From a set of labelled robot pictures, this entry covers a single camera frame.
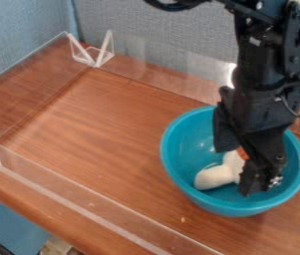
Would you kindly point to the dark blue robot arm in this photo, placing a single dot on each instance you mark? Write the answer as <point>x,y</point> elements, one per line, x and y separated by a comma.
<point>267,29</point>

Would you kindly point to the clear acrylic left barrier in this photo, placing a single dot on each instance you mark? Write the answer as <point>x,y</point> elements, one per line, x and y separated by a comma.
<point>34,81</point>

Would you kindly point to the white brown toy mushroom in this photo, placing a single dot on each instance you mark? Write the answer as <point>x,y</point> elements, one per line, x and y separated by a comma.
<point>223,174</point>

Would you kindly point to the clear acrylic barrier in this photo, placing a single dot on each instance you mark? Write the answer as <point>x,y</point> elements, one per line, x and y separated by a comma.
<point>34,81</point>
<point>149,234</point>
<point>171,68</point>

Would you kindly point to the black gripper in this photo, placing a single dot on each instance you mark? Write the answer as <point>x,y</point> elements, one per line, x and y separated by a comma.
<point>251,119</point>

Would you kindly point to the clear acrylic front barrier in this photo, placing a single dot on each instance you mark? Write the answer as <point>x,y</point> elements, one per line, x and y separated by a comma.
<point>149,234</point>

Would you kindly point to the blue plastic bowl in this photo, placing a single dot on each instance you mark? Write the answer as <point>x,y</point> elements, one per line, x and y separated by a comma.
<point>187,152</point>

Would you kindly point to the clear acrylic back barrier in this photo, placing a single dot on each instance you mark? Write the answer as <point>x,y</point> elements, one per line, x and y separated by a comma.
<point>171,68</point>

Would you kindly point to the clear acrylic corner bracket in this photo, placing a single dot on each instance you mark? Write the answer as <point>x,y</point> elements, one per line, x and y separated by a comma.
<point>93,56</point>

